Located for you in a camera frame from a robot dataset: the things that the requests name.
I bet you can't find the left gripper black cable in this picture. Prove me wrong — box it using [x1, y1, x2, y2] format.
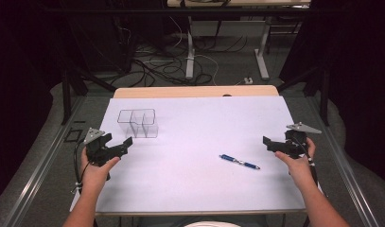
[70, 137, 88, 195]

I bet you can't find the light desk top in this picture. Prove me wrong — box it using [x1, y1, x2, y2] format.
[166, 0, 311, 9]

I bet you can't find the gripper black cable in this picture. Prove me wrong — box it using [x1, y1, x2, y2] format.
[70, 137, 88, 195]
[293, 137, 321, 189]

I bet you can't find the white table mat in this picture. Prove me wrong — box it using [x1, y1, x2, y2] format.
[69, 95, 308, 214]

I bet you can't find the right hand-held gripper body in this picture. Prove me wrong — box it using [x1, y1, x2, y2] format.
[284, 121, 323, 160]

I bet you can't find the white desk leg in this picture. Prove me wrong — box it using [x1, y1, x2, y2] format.
[184, 15, 196, 80]
[254, 16, 273, 81]

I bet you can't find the aluminium rail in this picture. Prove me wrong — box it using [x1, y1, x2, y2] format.
[0, 96, 88, 227]
[306, 96, 382, 227]

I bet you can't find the clear plastic organizer box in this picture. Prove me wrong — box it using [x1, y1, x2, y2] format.
[116, 108, 160, 140]

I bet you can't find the person's white clothing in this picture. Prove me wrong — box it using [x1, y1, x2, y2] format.
[183, 220, 242, 227]

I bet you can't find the tangle of black floor cables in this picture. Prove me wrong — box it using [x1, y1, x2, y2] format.
[108, 31, 249, 88]

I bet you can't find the wooden table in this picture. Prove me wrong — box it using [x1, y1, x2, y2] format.
[112, 84, 280, 99]

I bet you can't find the black metal stand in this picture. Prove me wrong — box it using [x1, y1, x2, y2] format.
[276, 62, 332, 127]
[60, 46, 118, 126]

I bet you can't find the person's right hand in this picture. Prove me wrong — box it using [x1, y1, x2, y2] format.
[273, 137, 317, 191]

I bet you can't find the person's left hand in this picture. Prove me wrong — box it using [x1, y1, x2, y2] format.
[79, 146, 121, 194]

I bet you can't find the white cable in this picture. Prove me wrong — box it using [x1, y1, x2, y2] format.
[167, 15, 220, 87]

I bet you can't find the blue pen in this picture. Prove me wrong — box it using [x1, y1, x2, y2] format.
[219, 153, 262, 171]

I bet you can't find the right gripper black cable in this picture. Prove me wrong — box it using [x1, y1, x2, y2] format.
[293, 137, 321, 189]

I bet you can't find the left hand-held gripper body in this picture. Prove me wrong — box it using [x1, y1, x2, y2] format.
[83, 127, 123, 168]

